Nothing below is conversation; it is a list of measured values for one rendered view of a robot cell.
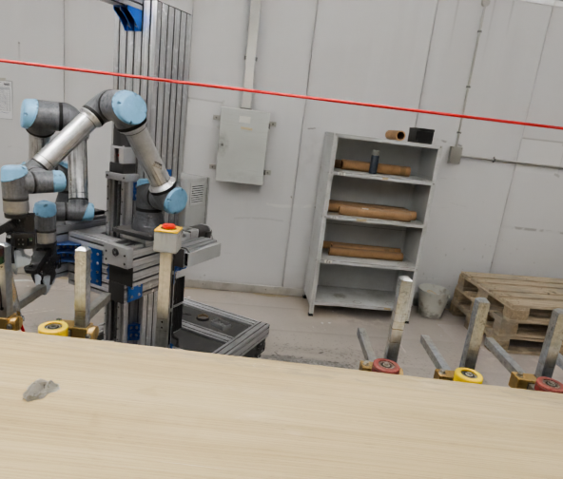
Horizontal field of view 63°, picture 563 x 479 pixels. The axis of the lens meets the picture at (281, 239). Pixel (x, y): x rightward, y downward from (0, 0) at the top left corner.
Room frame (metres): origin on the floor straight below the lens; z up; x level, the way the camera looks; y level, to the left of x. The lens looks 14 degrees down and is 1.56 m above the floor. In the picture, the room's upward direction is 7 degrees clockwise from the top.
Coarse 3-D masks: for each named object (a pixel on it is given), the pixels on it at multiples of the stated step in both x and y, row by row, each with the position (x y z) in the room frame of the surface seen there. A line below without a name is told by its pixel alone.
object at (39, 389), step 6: (30, 384) 0.94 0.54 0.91; (36, 384) 0.92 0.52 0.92; (42, 384) 0.95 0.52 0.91; (48, 384) 0.93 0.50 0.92; (54, 384) 0.95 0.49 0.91; (30, 390) 0.91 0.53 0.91; (36, 390) 0.92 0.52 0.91; (42, 390) 0.93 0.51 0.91; (48, 390) 0.93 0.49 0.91; (54, 390) 0.94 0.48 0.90; (24, 396) 0.90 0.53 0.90; (30, 396) 0.89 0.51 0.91; (36, 396) 0.90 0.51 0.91; (42, 396) 0.90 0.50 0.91
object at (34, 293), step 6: (36, 288) 1.60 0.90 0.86; (42, 288) 1.62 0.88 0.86; (24, 294) 1.54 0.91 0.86; (30, 294) 1.54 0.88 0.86; (36, 294) 1.58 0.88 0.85; (42, 294) 1.62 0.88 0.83; (12, 300) 1.47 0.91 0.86; (24, 300) 1.49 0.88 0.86; (30, 300) 1.54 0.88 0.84; (12, 306) 1.43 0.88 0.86; (24, 306) 1.49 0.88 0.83
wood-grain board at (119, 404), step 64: (0, 384) 0.94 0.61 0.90; (64, 384) 0.97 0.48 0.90; (128, 384) 1.00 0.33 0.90; (192, 384) 1.03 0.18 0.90; (256, 384) 1.07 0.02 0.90; (320, 384) 1.10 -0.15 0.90; (384, 384) 1.14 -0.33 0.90; (448, 384) 1.18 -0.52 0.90; (0, 448) 0.74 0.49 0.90; (64, 448) 0.76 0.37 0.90; (128, 448) 0.78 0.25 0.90; (192, 448) 0.80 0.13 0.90; (256, 448) 0.83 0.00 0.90; (320, 448) 0.85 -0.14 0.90; (384, 448) 0.87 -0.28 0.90; (448, 448) 0.90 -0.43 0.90; (512, 448) 0.93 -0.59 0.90
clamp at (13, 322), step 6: (0, 318) 1.31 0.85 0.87; (6, 318) 1.32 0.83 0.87; (12, 318) 1.33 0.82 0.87; (18, 318) 1.34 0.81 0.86; (0, 324) 1.31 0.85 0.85; (6, 324) 1.31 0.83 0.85; (12, 324) 1.32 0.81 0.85; (18, 324) 1.34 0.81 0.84; (12, 330) 1.32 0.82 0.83; (18, 330) 1.34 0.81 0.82
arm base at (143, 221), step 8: (136, 208) 1.98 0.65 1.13; (136, 216) 1.96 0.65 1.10; (144, 216) 1.95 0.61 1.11; (152, 216) 1.96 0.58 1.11; (160, 216) 1.99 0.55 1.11; (136, 224) 1.95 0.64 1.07; (144, 224) 1.94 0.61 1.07; (152, 224) 1.95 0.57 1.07; (160, 224) 1.98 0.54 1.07; (152, 232) 1.95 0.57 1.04
